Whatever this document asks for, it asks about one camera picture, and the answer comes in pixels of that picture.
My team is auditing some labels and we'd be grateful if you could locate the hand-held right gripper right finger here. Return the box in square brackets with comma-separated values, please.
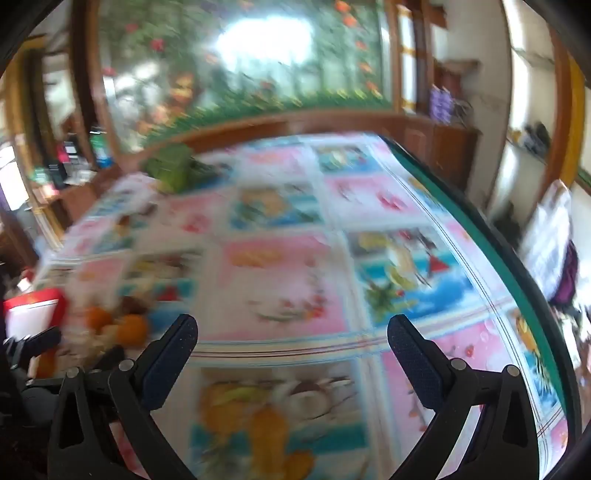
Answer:
[387, 315, 540, 480]

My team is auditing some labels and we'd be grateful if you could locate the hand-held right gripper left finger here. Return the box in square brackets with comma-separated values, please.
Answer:
[48, 314, 199, 480]

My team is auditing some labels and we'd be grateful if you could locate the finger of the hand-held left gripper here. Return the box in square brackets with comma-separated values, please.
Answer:
[4, 329, 62, 366]

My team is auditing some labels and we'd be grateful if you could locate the orange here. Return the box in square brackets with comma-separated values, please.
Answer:
[85, 307, 114, 334]
[37, 351, 59, 379]
[115, 315, 151, 348]

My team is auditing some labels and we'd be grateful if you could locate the red rimmed white tray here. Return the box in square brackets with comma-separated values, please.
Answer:
[2, 288, 69, 352]

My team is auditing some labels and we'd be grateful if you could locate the fruit print tablecloth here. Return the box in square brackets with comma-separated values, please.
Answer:
[34, 134, 578, 480]

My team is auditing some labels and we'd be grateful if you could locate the purple cloth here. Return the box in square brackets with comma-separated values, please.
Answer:
[549, 242, 580, 305]

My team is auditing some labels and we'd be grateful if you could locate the white cloth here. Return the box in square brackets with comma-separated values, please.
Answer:
[519, 180, 573, 296]

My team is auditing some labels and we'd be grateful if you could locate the green leafy vegetable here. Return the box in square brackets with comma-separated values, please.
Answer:
[141, 143, 222, 192]

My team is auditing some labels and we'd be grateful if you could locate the green label plastic bottle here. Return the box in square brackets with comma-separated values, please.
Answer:
[90, 131, 114, 169]

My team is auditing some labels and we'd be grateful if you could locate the wooden partition cabinet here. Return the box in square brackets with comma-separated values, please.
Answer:
[139, 108, 481, 204]

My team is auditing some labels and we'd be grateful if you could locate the flower decorated glass partition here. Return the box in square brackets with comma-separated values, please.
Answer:
[90, 0, 393, 153]

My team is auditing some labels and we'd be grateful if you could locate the wooden wall shelf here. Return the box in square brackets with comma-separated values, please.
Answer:
[436, 59, 479, 75]

